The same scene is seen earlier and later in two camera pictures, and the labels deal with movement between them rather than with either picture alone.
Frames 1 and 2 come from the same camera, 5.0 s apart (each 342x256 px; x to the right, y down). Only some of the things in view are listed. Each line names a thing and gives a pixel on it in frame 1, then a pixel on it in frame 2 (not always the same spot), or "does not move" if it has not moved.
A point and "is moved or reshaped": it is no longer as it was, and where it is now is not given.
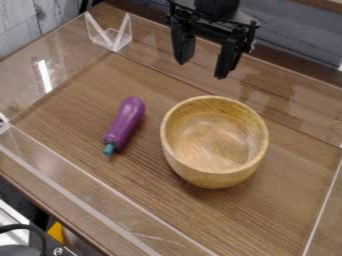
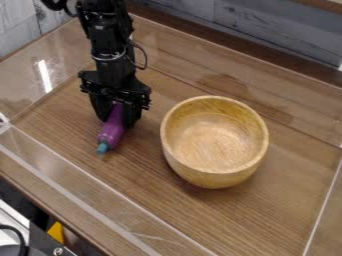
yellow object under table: (56, 232) does not move
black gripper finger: (228, 58) -> (131, 114)
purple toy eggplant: (125, 124) is moved or reshaped
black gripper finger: (183, 40) -> (103, 105)
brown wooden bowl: (214, 138) does not move
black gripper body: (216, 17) -> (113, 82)
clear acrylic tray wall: (80, 201) does not move
